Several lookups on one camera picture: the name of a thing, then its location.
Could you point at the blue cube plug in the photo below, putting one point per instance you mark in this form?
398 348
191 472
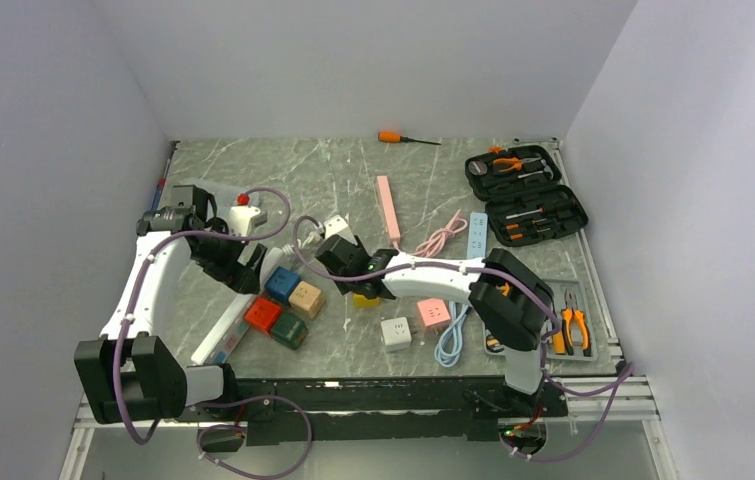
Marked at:
281 283

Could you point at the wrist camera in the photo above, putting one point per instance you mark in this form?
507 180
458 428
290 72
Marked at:
244 217
339 226

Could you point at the black tool case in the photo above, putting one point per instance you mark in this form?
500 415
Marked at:
523 196

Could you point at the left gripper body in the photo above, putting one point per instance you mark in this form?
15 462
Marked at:
218 259

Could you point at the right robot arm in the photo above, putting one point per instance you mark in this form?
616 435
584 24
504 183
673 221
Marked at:
454 280

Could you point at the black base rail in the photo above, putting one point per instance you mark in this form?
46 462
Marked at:
475 408

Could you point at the pink power strip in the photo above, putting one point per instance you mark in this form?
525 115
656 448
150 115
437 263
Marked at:
388 209

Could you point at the orange pliers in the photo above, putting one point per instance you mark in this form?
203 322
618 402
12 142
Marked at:
575 331

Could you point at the beige cube plug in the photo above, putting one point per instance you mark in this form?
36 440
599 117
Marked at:
306 299

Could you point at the clear screw box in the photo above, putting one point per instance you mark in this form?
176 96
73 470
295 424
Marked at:
225 194

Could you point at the red cube plug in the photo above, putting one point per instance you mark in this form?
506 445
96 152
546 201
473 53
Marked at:
262 315

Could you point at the blue power strip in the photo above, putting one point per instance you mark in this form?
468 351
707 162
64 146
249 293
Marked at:
477 235

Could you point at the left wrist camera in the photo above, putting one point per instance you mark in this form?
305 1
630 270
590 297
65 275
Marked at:
244 217

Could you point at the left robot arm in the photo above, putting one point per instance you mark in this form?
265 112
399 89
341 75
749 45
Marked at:
128 373

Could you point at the green cube plug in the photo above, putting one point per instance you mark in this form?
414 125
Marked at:
289 331

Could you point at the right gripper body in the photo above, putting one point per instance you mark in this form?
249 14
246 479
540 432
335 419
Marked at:
346 286

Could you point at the blue pen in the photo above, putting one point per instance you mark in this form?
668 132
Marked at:
159 186

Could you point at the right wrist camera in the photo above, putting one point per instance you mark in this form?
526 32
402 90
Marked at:
339 226

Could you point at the grey tool tray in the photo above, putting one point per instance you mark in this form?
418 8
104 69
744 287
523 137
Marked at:
511 318

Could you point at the yellow cube plug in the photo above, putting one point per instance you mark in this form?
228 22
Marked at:
361 302

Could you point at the white power strip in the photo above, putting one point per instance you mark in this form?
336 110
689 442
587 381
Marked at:
231 326

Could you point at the pink cube plug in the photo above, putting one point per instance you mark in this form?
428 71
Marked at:
433 314

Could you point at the white cube plug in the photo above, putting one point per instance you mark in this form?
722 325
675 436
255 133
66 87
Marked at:
396 334

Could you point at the orange screwdriver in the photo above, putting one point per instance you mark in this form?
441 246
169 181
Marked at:
396 138

